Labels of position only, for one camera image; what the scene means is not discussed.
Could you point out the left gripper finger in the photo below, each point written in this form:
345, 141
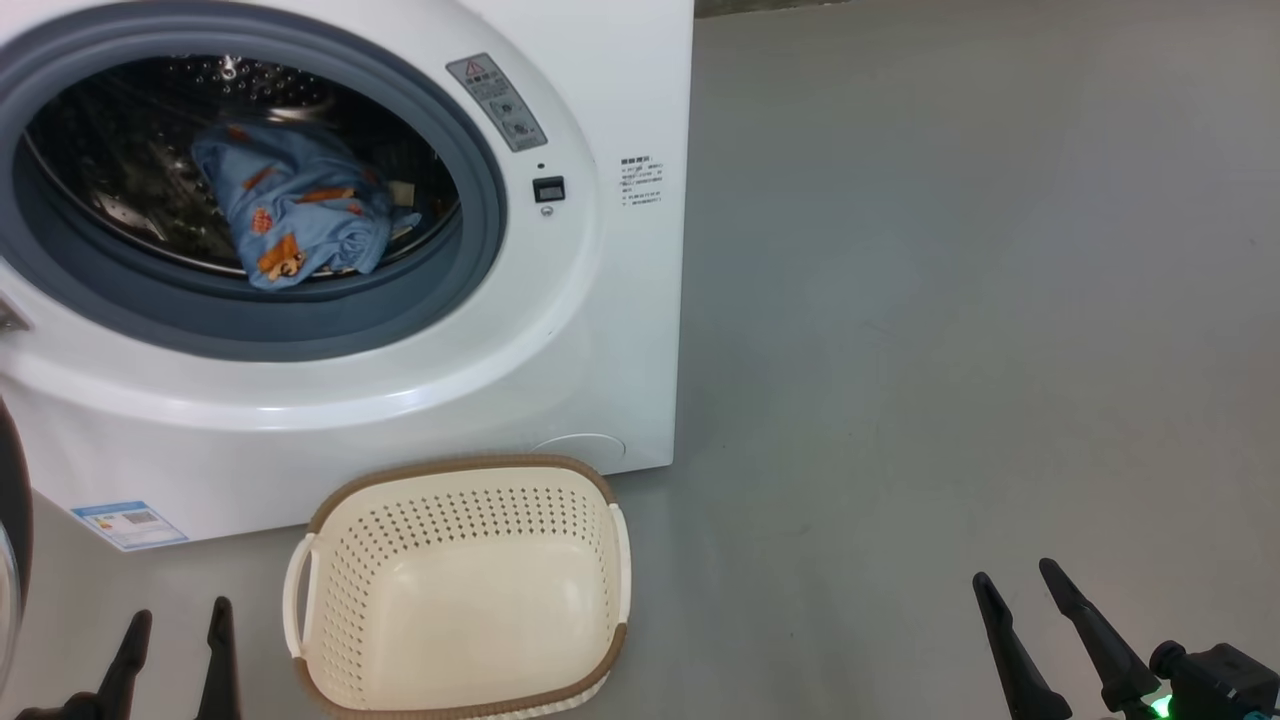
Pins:
125, 670
220, 670

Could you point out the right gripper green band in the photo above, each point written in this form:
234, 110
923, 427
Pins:
1155, 708

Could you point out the black round glass washer door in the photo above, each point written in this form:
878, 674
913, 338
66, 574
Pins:
15, 500

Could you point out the cream perforated basket brown rim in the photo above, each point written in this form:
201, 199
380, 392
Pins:
460, 620

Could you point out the grey rubber door gasket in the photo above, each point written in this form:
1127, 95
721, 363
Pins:
250, 315

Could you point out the white front-load washing machine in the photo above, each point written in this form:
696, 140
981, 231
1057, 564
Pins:
600, 350

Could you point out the black door latch socket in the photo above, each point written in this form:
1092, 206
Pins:
549, 189

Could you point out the blue energy label sticker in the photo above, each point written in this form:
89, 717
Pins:
130, 525

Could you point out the steel washer drum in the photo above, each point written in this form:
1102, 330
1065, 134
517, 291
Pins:
130, 170

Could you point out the grey warning sticker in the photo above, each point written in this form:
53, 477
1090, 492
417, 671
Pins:
497, 100

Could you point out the small printed text label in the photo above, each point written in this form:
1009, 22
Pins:
640, 180

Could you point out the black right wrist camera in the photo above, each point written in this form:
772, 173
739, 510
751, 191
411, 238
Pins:
1225, 685

